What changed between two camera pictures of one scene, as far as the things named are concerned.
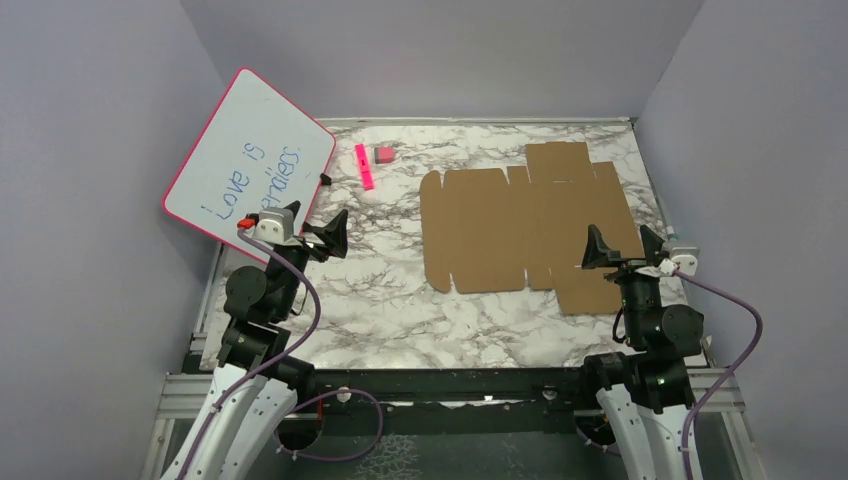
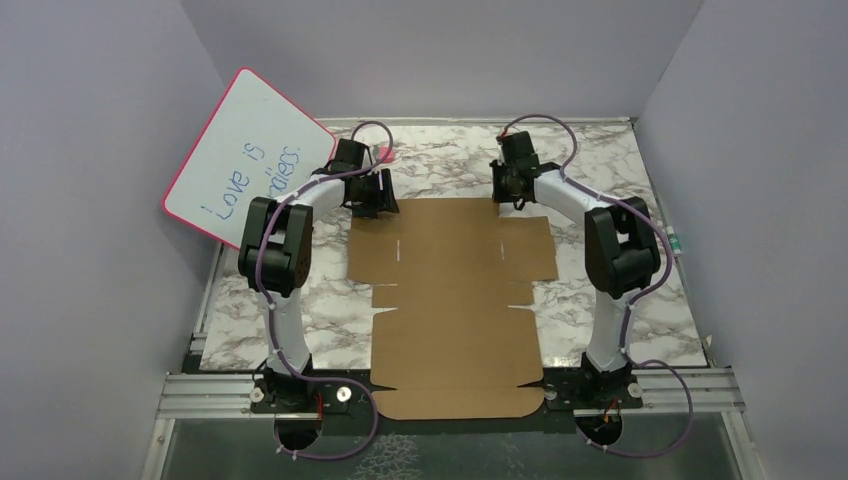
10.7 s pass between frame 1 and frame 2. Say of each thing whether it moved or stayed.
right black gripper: moved
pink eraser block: stayed
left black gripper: moved
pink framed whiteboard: stayed
